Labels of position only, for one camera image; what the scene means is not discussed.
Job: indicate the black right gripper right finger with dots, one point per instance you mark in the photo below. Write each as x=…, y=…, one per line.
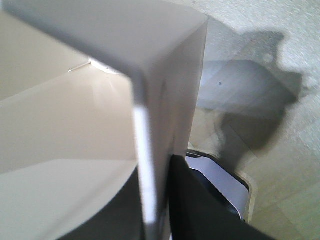
x=196, y=215

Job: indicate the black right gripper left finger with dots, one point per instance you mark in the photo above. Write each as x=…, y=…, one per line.
x=120, y=219

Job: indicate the white trash bin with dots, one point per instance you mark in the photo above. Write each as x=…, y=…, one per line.
x=91, y=90

